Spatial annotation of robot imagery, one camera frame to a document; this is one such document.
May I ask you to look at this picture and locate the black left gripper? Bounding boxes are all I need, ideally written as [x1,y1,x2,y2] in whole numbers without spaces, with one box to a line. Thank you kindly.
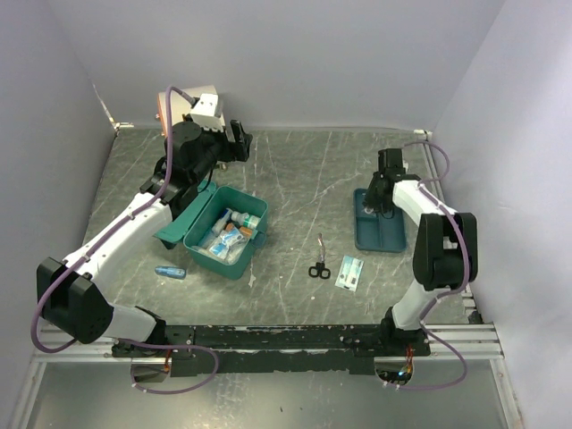
[191,119,253,183]

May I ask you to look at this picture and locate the teal divided tray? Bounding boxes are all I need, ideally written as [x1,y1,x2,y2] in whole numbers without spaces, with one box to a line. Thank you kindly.
[353,188,408,253]

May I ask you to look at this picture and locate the teal medicine kit box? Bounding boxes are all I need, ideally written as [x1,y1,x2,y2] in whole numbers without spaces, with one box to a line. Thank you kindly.
[155,181,269,280]

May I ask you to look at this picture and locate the white disinfectant bottle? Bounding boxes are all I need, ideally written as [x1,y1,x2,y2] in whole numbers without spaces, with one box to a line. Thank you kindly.
[231,211,261,230]

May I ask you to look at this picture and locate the black scissors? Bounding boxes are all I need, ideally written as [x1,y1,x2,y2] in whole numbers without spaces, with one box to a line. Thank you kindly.
[308,233,331,280]

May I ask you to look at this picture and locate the brown bottle orange cap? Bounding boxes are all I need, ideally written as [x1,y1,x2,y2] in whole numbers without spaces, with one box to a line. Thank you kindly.
[239,226,254,241]

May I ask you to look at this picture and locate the blue white wipes packet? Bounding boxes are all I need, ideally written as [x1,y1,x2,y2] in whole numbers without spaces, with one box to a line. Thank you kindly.
[207,225,246,259]

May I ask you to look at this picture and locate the clear gauze packet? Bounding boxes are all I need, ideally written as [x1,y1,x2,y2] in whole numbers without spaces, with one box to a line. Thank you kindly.
[193,231,248,265]

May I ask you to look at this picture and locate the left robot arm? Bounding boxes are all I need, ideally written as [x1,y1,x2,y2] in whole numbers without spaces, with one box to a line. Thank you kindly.
[30,120,252,357]

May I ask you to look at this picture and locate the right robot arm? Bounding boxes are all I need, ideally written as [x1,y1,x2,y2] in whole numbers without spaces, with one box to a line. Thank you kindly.
[363,148,478,356]

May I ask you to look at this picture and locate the cream cylindrical cabinet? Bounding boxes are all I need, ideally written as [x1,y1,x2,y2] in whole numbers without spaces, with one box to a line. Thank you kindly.
[171,85,223,124]

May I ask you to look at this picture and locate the blue transparent small bottle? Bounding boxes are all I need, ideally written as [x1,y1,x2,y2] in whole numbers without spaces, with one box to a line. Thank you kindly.
[155,266,187,280]

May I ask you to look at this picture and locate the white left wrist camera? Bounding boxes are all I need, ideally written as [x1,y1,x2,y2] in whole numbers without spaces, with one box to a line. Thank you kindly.
[190,93,225,132]

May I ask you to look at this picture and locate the metal corner bracket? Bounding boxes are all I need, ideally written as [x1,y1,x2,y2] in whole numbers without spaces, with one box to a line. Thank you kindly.
[113,122,134,133]

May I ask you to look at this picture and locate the black mounting base rail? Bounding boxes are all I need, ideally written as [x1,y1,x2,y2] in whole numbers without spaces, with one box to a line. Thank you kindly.
[111,324,433,377]

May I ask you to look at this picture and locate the aluminium frame rail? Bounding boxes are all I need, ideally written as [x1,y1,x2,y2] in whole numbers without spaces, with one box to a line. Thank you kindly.
[32,324,505,363]

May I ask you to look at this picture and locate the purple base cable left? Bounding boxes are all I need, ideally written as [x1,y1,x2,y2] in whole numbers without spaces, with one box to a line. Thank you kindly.
[115,338,221,395]

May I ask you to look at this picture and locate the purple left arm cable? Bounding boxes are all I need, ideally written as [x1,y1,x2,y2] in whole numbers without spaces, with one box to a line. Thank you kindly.
[31,85,198,354]

